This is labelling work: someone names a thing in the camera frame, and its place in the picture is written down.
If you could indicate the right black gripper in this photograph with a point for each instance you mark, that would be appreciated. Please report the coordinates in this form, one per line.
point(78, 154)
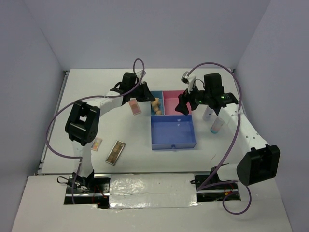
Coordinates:
point(184, 98)

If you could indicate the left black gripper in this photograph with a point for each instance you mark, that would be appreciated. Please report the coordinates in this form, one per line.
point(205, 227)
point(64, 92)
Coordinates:
point(147, 95)

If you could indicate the pink blush palette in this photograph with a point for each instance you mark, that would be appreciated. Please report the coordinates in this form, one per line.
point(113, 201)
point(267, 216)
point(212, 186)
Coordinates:
point(133, 103)

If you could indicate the pink teal gradient bottle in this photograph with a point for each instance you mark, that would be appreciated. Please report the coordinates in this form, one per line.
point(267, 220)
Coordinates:
point(218, 123)

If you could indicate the brown eyeshadow palette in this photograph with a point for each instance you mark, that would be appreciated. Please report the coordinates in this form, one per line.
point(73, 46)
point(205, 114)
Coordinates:
point(115, 153)

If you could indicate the colourful eyeshadow palette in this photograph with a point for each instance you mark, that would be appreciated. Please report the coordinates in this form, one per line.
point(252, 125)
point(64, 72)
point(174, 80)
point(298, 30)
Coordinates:
point(96, 144)

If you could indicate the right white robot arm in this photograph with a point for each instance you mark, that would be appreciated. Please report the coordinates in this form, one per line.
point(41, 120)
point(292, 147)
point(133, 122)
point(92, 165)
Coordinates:
point(260, 159)

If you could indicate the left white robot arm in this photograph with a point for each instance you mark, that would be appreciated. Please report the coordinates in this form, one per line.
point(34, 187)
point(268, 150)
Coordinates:
point(83, 122)

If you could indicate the three-compartment organizer tray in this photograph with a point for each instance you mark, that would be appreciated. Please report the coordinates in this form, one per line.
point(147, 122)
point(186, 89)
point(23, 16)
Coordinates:
point(171, 130)

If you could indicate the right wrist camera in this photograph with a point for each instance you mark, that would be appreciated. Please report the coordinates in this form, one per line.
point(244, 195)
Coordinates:
point(189, 79)

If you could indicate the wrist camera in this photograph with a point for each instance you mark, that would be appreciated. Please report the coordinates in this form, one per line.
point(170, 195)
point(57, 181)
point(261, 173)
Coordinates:
point(189, 79)
point(140, 74)

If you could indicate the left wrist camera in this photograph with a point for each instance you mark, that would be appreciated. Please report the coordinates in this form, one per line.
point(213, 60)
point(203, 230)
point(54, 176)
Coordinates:
point(140, 74)

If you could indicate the foil covered base rail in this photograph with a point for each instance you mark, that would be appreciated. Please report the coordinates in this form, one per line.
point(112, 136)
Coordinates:
point(141, 191)

